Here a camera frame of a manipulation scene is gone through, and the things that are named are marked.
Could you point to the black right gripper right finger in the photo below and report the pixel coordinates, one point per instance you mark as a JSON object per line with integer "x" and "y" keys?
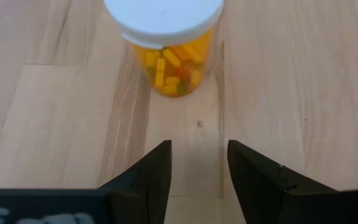
{"x": 275, "y": 199}

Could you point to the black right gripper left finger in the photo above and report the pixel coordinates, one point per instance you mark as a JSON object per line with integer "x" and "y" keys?
{"x": 120, "y": 205}

